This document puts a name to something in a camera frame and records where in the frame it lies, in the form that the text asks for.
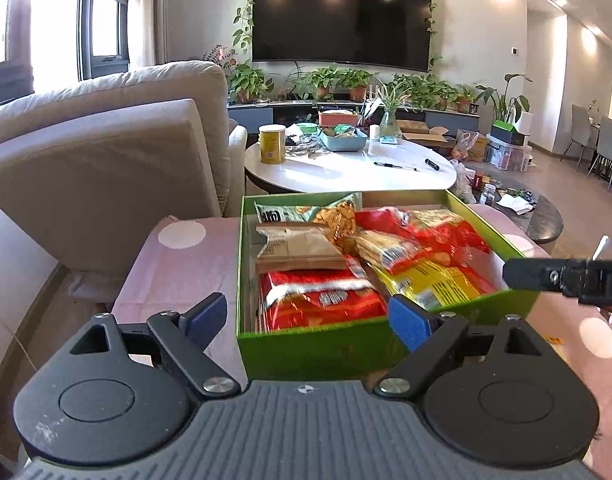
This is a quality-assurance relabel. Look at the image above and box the green and black box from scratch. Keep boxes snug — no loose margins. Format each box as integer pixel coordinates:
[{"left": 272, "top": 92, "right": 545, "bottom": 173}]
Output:
[{"left": 491, "top": 121, "right": 531, "bottom": 147}]

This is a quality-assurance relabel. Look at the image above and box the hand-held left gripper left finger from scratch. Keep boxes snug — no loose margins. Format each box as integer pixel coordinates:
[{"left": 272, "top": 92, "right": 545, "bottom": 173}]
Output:
[{"left": 68, "top": 291, "right": 241, "bottom": 401}]

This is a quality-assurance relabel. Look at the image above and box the wide green potted plant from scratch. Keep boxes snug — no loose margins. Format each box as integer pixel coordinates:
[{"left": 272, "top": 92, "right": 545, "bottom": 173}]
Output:
[{"left": 391, "top": 74, "right": 459, "bottom": 111}]

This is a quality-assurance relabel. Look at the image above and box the open cardboard box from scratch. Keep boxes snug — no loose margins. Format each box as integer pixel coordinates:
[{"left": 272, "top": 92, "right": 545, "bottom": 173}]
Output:
[{"left": 398, "top": 119, "right": 449, "bottom": 147}]

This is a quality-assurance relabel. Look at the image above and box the small green potted plant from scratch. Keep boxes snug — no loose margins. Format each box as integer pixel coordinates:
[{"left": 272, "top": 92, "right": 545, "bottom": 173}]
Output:
[{"left": 456, "top": 82, "right": 482, "bottom": 113}]

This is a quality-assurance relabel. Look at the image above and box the red biscuit stick packet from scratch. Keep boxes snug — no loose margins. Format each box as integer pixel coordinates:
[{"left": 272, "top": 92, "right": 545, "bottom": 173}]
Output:
[{"left": 336, "top": 230, "right": 429, "bottom": 276}]

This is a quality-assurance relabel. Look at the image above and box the grey television cabinet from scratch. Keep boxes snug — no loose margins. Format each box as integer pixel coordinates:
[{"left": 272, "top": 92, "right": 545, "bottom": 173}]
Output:
[{"left": 227, "top": 100, "right": 481, "bottom": 137}]

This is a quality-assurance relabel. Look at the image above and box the green cracker packet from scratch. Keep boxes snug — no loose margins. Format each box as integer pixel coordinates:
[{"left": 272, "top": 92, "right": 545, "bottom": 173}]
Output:
[{"left": 255, "top": 192, "right": 363, "bottom": 241}]

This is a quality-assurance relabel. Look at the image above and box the green plant in red pot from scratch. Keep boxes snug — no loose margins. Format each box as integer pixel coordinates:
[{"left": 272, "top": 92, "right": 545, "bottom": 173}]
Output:
[{"left": 301, "top": 67, "right": 341, "bottom": 101}]

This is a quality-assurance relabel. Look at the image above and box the round white table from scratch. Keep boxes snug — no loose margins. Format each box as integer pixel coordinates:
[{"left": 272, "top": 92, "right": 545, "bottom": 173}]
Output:
[{"left": 244, "top": 137, "right": 457, "bottom": 196}]

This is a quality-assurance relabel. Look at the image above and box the plastic bag with fruit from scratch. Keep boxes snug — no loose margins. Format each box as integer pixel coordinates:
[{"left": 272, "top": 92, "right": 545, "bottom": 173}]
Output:
[{"left": 456, "top": 130, "right": 479, "bottom": 161}]

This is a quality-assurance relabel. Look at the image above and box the red white label snack packet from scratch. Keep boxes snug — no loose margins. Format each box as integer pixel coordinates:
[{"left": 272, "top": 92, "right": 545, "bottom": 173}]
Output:
[{"left": 258, "top": 267, "right": 388, "bottom": 333}]

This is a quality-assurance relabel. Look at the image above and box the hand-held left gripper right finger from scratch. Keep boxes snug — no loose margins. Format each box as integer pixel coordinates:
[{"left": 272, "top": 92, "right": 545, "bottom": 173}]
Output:
[{"left": 373, "top": 296, "right": 544, "bottom": 400}]

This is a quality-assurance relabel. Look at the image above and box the clear storage bin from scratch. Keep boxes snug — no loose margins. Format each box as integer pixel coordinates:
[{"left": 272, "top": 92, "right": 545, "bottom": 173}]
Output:
[{"left": 487, "top": 135, "right": 532, "bottom": 173}]

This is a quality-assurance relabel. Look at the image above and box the wall television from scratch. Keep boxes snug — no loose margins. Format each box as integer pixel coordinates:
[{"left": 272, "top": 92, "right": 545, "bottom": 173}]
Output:
[{"left": 251, "top": 0, "right": 433, "bottom": 72}]

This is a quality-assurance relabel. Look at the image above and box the green plant in brown pot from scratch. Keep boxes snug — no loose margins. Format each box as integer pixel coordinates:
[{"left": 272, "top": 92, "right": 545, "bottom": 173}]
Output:
[{"left": 338, "top": 67, "right": 374, "bottom": 102}]

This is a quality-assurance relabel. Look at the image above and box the red flower plant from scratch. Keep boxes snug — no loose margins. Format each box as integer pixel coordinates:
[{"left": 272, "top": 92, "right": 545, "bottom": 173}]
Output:
[{"left": 203, "top": 45, "right": 239, "bottom": 68}]

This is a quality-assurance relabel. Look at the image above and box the glass vase with grass plant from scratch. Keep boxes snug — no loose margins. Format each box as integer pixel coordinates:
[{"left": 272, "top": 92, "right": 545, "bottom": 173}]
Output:
[{"left": 376, "top": 80, "right": 417, "bottom": 143}]

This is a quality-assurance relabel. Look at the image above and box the red yellow striped snack packet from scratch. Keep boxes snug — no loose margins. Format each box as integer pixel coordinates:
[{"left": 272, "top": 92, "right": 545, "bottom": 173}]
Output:
[{"left": 373, "top": 259, "right": 499, "bottom": 312}]

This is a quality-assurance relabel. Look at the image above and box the dark marble table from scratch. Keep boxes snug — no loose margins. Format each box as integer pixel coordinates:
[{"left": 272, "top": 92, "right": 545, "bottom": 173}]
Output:
[{"left": 466, "top": 187, "right": 564, "bottom": 246}]

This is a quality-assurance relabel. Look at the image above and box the beige snack packet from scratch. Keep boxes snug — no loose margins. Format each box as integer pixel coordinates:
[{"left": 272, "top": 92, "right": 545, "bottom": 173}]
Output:
[{"left": 256, "top": 224, "right": 347, "bottom": 275}]

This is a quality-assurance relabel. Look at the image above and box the orange box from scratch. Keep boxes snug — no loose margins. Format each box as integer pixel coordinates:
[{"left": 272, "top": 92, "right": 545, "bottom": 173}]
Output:
[{"left": 318, "top": 110, "right": 361, "bottom": 128}]

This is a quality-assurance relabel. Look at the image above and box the grey dining chair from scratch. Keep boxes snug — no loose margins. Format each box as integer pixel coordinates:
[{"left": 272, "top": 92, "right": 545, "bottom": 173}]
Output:
[
  {"left": 566, "top": 104, "right": 602, "bottom": 171},
  {"left": 588, "top": 116, "right": 612, "bottom": 191}
]

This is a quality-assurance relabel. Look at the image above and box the dark framed window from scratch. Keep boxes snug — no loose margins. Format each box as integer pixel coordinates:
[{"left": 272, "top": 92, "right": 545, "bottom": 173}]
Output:
[{"left": 0, "top": 0, "right": 136, "bottom": 111}]

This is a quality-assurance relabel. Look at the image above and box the red glossy snack packet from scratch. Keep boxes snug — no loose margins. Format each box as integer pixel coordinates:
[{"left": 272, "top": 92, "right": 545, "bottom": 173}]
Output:
[{"left": 356, "top": 206, "right": 491, "bottom": 267}]

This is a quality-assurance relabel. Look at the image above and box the light curtain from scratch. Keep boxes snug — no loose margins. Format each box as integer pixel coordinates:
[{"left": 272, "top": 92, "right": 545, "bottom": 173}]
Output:
[{"left": 129, "top": 0, "right": 171, "bottom": 68}]

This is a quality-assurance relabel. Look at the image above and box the yellow can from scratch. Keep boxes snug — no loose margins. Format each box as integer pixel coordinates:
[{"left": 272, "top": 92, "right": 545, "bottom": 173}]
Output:
[{"left": 258, "top": 124, "right": 287, "bottom": 165}]

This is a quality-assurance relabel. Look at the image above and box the clear plastic bag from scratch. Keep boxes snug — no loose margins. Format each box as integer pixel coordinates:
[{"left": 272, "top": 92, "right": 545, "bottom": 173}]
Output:
[{"left": 451, "top": 160, "right": 477, "bottom": 203}]

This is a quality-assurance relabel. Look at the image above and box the green cardboard box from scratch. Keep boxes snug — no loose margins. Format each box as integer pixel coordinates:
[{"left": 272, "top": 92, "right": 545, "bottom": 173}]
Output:
[{"left": 236, "top": 189, "right": 542, "bottom": 382}]

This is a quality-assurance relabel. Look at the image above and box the grey-blue snack basket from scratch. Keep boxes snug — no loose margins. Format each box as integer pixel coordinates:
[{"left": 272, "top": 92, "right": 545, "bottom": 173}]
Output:
[{"left": 318, "top": 127, "right": 371, "bottom": 153}]

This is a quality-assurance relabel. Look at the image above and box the large leaf floor plant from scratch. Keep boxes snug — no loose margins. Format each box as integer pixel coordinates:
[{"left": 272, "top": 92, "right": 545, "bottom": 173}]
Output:
[{"left": 476, "top": 74, "right": 533, "bottom": 126}]

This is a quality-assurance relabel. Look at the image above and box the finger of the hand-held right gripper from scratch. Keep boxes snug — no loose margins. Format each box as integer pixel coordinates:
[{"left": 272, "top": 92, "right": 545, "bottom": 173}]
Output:
[{"left": 502, "top": 256, "right": 589, "bottom": 295}]

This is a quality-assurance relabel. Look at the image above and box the bushy green potted plant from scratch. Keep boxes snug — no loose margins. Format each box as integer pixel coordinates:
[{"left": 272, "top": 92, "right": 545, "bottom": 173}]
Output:
[{"left": 228, "top": 62, "right": 271, "bottom": 105}]

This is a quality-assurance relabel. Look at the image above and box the beige armchair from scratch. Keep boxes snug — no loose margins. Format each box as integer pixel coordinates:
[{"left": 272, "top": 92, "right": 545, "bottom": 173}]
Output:
[{"left": 0, "top": 60, "right": 248, "bottom": 301}]

